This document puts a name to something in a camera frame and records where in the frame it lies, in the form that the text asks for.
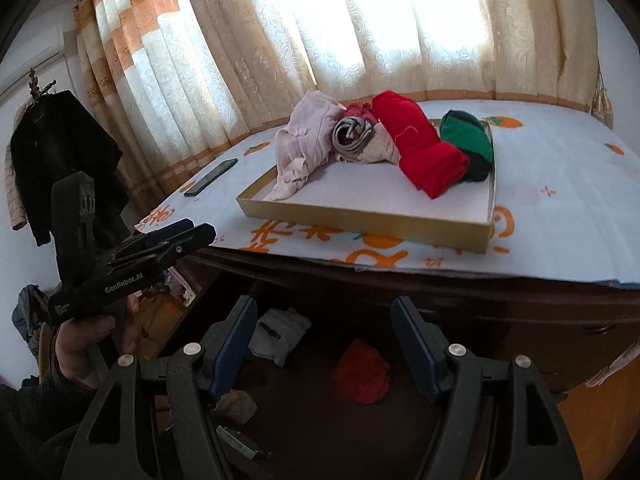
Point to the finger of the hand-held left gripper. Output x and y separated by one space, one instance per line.
170 230
195 237

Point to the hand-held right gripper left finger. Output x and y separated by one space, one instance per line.
232 345

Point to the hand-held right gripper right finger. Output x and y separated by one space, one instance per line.
417 345

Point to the grey white underwear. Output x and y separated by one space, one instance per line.
277 335

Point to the maroon underwear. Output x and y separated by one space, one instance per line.
362 372

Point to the wooden drawer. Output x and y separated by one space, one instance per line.
310 410

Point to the pale pink underwear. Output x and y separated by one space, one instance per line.
305 135

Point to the shallow tan cardboard tray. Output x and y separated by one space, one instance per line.
375 200

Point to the dark red grey-waistband underwear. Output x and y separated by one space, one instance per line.
352 132

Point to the bright red underwear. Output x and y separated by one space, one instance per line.
425 155

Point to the green and black underwear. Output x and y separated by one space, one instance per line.
467 135

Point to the person's left forearm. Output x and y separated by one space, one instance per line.
30 420

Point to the person's left hand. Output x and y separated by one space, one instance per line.
75 355

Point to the pile of colourful papers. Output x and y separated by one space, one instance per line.
182 285

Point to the black smartphone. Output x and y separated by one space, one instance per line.
210 177

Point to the tan cloth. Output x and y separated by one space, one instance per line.
240 407

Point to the pale padded jacket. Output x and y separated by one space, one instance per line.
16 190

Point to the black jacket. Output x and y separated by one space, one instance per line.
60 160

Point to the grey blue bag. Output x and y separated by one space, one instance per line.
30 320

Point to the small grey green object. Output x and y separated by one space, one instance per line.
240 442

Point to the dark wooden desk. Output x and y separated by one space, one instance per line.
550 310

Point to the wooden coat rack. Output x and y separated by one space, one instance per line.
37 85

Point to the cream and orange curtain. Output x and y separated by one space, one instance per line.
250 60

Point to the pale pink cloth strip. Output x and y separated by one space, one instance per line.
612 365

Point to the curtain tassel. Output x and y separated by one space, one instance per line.
603 100

